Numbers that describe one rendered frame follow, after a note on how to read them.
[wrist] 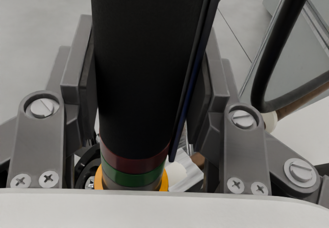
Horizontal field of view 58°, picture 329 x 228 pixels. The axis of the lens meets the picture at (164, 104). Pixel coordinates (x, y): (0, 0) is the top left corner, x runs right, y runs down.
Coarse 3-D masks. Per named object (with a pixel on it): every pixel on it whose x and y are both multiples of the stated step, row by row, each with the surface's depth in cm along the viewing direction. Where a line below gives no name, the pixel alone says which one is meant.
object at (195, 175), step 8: (184, 152) 22; (176, 160) 22; (184, 160) 22; (192, 168) 21; (192, 176) 21; (200, 176) 21; (176, 184) 20; (184, 184) 21; (192, 184) 21; (200, 184) 22
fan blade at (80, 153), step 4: (88, 140) 55; (92, 140) 50; (88, 144) 57; (92, 144) 50; (84, 148) 63; (88, 148) 59; (76, 152) 70; (80, 152) 67; (84, 152) 64; (80, 156) 68
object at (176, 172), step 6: (174, 162) 22; (168, 168) 21; (174, 168) 21; (180, 168) 21; (168, 174) 21; (174, 174) 21; (180, 174) 21; (186, 174) 21; (168, 180) 20; (174, 180) 20; (180, 180) 21
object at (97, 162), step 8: (96, 144) 40; (88, 152) 41; (96, 152) 40; (80, 160) 41; (88, 160) 41; (96, 160) 39; (80, 168) 41; (88, 168) 39; (96, 168) 39; (80, 176) 40; (88, 176) 40; (80, 184) 39
